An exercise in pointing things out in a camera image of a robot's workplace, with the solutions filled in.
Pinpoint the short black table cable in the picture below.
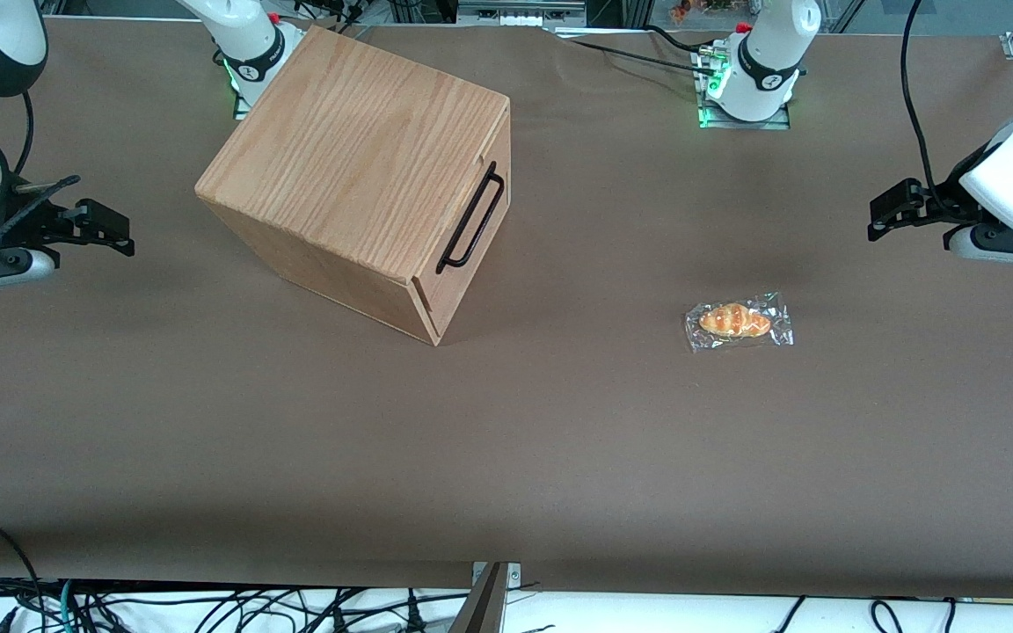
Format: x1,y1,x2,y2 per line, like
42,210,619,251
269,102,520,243
643,24,706,55

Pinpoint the croissant in clear plastic wrapper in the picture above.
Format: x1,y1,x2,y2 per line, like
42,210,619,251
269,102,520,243
684,292,796,354

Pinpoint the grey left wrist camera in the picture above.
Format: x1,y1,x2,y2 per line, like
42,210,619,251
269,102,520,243
946,222,1013,270

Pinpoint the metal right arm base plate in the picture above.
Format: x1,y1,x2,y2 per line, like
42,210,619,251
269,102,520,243
232,21,306,120

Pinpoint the long black table cable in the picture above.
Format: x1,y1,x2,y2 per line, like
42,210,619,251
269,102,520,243
559,35,711,73

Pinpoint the black metal drawer handle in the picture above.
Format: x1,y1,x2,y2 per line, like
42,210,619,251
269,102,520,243
435,161,507,274

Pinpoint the silver aluminium frame rail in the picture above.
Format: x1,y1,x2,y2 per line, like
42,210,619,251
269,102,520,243
458,0,587,30

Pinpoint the silver metal edge bracket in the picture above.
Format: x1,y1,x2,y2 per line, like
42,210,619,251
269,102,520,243
471,561,522,592

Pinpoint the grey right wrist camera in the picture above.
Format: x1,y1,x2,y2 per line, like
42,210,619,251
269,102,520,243
0,249,60,295

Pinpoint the light wooden drawer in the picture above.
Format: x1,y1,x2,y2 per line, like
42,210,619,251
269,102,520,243
415,104,513,346

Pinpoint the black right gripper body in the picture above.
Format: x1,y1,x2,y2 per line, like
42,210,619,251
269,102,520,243
0,178,78,270

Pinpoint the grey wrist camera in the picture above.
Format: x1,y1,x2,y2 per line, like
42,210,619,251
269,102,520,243
946,222,1013,270
0,249,60,295

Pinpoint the orange toy food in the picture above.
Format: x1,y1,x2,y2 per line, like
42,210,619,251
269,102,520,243
669,0,738,24

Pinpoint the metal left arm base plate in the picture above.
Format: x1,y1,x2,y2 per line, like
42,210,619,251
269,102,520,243
693,44,794,131

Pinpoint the light wooden drawer cabinet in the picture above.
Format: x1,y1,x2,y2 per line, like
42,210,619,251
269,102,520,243
195,25,513,347

